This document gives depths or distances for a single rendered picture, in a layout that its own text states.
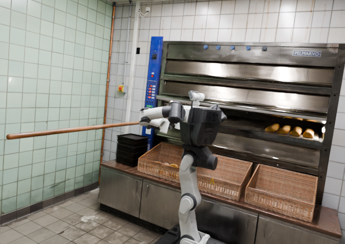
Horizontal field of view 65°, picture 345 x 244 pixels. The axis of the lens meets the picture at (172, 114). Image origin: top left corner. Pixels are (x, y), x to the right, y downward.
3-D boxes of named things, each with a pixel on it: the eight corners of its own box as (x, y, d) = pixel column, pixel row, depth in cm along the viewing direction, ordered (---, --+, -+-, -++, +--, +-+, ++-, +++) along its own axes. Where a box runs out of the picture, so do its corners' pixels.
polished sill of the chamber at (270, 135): (161, 118, 342) (162, 115, 342) (322, 145, 259) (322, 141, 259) (159, 118, 337) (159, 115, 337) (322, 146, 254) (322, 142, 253)
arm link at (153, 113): (135, 122, 211) (161, 117, 204) (136, 107, 216) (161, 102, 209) (141, 126, 221) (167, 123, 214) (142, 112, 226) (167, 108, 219)
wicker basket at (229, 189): (200, 174, 311) (203, 151, 308) (250, 187, 285) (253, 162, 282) (183, 186, 268) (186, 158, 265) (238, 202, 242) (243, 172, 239)
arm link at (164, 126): (153, 130, 238) (163, 132, 231) (156, 118, 239) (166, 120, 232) (160, 132, 247) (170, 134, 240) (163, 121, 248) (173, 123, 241)
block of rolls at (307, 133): (272, 127, 345) (272, 123, 345) (313, 133, 323) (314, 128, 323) (264, 131, 292) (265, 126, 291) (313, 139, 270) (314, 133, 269)
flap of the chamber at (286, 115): (155, 98, 321) (164, 101, 339) (326, 121, 239) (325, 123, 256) (156, 96, 321) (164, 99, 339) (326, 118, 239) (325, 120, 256)
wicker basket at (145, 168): (158, 163, 341) (161, 141, 338) (199, 173, 314) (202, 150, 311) (136, 171, 298) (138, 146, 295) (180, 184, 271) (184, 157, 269)
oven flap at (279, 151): (157, 136, 338) (162, 121, 342) (318, 169, 255) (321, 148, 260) (156, 135, 335) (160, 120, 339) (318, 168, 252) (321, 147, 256)
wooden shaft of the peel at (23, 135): (8, 140, 136) (8, 134, 136) (4, 139, 138) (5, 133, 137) (168, 120, 288) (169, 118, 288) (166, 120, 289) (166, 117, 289)
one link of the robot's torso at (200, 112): (224, 148, 216) (229, 104, 213) (190, 150, 197) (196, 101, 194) (200, 141, 241) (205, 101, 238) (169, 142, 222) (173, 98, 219)
